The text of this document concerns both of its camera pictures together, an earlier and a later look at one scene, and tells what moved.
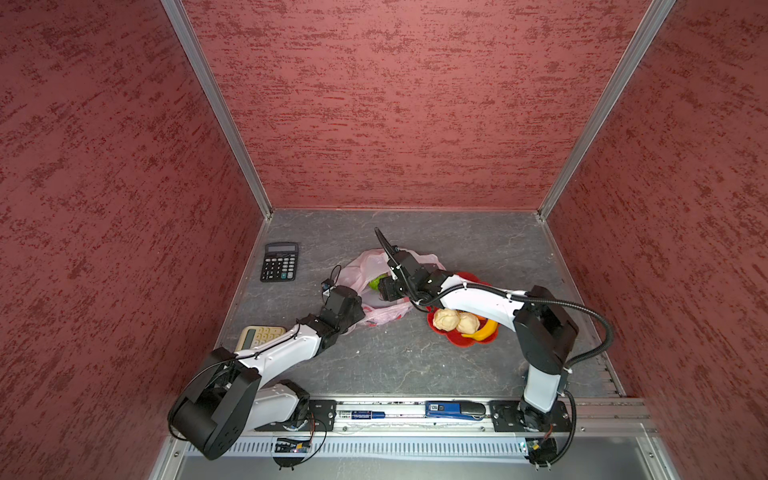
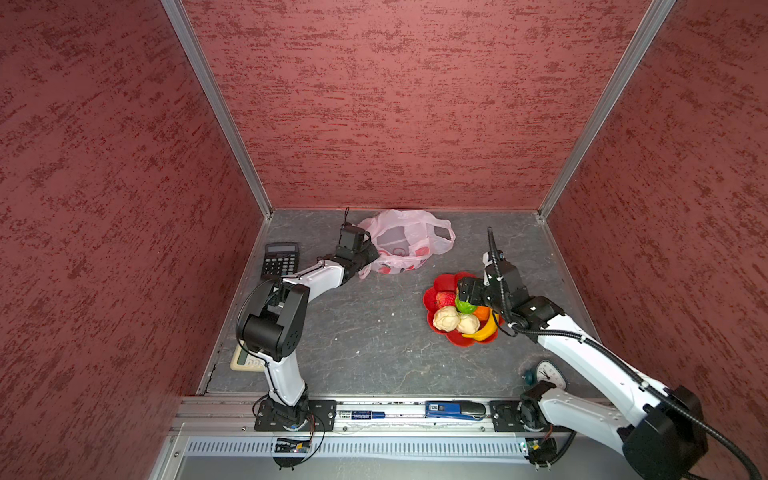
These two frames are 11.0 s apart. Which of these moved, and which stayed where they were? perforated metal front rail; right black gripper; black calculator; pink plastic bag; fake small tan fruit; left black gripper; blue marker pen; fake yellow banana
Moved: left black gripper; right black gripper; pink plastic bag
Stayed: blue marker pen; black calculator; fake yellow banana; perforated metal front rail; fake small tan fruit
